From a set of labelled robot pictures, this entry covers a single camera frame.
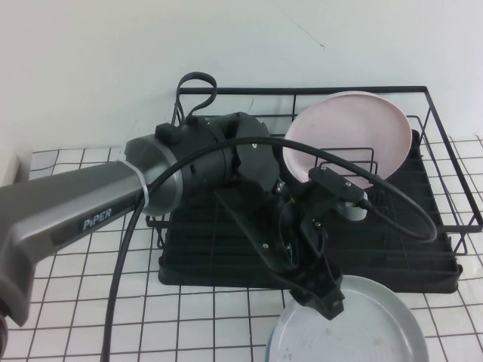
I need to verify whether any white black-grid tablecloth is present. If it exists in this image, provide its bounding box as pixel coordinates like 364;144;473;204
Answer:
0;135;483;362

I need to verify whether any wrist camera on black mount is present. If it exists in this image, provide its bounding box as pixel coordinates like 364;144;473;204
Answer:
308;167;374;222

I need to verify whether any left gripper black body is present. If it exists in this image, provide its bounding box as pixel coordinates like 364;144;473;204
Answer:
214;179;303;276

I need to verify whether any pink round plate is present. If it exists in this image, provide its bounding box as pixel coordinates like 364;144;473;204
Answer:
282;90;413;189

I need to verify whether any black plastic drip tray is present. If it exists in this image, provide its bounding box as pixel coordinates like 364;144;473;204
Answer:
157;128;463;294

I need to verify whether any black looped strap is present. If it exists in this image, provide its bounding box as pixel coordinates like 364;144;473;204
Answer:
176;71;219;124

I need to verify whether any thick black camera cable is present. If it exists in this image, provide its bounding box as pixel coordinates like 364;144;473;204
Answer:
100;137;439;362

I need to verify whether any white box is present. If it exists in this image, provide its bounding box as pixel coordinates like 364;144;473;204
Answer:
0;149;33;188

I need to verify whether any white zip tie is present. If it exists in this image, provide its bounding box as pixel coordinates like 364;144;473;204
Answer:
119;149;151;203

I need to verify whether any black wire dish rack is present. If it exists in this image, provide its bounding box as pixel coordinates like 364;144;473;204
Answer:
145;85;483;256

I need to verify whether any light blue round plate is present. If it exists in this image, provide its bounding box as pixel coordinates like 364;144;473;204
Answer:
263;324;282;362

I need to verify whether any grey round plate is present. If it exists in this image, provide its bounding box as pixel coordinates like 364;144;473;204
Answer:
269;275;431;362

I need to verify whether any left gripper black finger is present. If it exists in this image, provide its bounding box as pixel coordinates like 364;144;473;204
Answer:
300;221;345;321
271;271;321;309

